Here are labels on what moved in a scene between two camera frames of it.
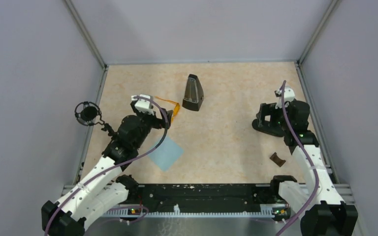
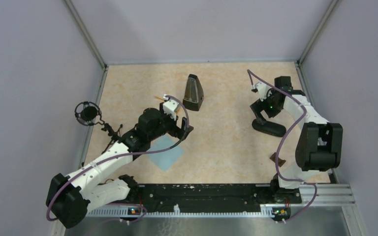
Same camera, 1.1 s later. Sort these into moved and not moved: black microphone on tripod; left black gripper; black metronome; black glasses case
Moved: left black gripper
Not moved: black glasses case; black microphone on tripod; black metronome
